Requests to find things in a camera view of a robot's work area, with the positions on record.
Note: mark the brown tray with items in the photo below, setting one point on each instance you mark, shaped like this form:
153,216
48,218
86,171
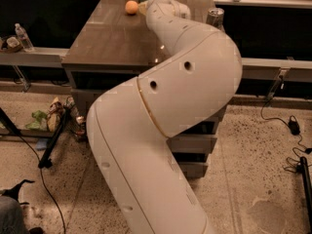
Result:
10,44

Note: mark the black clamp lower left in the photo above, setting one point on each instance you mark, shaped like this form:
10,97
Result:
14,192

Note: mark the green crumpled bag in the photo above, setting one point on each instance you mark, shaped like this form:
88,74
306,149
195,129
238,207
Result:
39,121

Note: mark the black tripod leg left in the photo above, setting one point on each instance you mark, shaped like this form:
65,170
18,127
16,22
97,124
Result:
45,161

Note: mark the black power adapter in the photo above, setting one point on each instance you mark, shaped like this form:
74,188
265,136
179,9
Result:
294,126

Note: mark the silver drink can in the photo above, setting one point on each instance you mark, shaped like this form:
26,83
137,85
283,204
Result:
215,17

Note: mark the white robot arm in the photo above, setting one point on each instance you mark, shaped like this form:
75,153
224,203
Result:
128,126

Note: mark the snack bag pile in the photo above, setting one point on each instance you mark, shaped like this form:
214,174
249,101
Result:
54,114

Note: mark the clear plastic water bottle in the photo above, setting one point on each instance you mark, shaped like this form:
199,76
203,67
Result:
24,38

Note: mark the orange fruit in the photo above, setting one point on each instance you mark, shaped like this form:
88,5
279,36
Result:
131,7

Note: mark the grey three-drawer cabinet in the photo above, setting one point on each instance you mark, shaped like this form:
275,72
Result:
113,46

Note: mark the black stand right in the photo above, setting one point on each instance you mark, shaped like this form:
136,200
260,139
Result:
306,182

